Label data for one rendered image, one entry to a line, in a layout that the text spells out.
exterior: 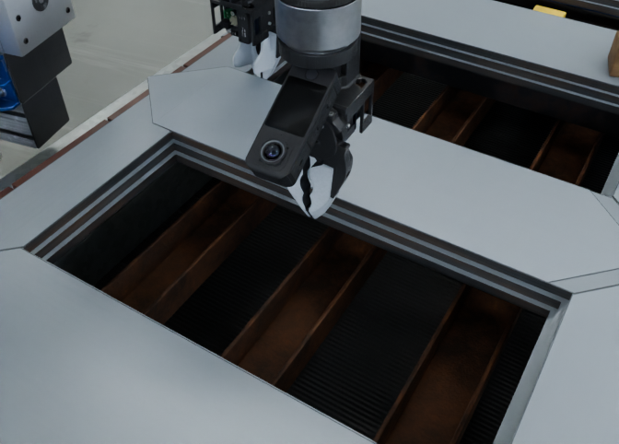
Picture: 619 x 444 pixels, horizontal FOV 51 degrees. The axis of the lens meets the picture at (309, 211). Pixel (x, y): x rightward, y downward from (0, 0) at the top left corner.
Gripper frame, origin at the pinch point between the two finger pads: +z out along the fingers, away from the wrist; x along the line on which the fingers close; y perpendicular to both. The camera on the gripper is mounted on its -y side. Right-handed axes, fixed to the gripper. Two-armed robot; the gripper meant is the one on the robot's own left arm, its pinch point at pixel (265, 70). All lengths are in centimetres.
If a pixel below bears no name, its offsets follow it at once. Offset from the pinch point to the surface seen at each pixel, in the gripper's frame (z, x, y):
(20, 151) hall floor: 86, -126, -28
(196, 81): 0.7, -7.9, 7.2
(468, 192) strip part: 0.8, 37.4, 9.7
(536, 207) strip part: 0.8, 45.6, 7.9
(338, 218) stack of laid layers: 3.3, 24.5, 19.9
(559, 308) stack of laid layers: 2, 52, 21
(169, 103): 0.7, -7.6, 14.1
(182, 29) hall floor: 87, -134, -125
